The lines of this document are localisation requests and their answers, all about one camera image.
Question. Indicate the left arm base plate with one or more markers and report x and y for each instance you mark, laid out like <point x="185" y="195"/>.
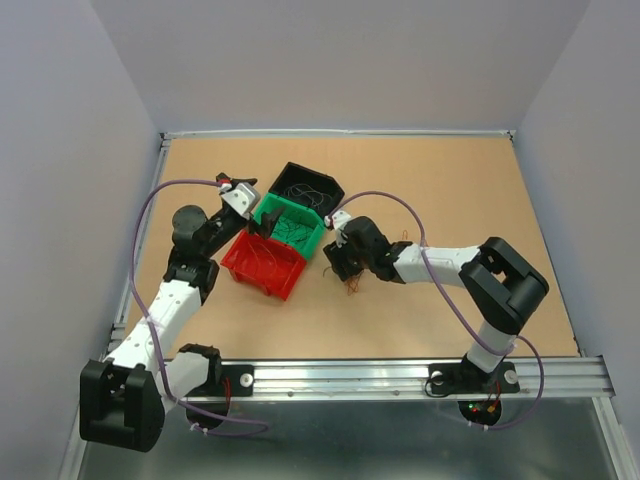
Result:
<point x="238" y="376"/>

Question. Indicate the red plastic bin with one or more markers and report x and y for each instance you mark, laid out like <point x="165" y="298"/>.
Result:
<point x="266" y="264"/>

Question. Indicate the green plastic bin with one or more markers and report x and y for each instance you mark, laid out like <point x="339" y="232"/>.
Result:
<point x="299" y="227"/>

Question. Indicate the black plastic bin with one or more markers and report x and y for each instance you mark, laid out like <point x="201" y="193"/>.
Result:
<point x="309" y="188"/>

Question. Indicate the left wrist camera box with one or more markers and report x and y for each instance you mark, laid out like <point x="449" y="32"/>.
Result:
<point x="243" y="199"/>

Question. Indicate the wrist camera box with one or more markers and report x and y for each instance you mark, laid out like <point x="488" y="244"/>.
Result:
<point x="243" y="199"/>
<point x="336" y="222"/>

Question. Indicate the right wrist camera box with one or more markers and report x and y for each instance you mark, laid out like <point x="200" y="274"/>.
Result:
<point x="336" y="222"/>

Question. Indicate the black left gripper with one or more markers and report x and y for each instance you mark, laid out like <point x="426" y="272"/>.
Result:
<point x="265" y="227"/>

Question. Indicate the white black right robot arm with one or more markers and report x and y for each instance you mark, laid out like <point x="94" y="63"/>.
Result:
<point x="505" y="288"/>

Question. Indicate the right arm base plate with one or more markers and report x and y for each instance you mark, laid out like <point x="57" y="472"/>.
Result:
<point x="460" y="378"/>

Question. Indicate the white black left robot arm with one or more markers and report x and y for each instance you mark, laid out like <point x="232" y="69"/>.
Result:
<point x="186" y="285"/>

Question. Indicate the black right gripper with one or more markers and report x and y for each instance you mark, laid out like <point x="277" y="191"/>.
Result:
<point x="336" y="256"/>

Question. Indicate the aluminium mounting rail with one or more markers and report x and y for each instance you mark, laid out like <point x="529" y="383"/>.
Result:
<point x="345" y="377"/>

